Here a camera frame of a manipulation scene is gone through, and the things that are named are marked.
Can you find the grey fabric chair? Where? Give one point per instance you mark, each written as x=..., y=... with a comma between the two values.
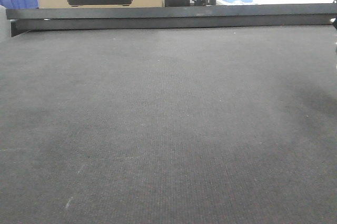
x=5, y=25

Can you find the black conveyor end rail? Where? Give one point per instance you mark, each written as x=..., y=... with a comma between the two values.
x=219, y=16

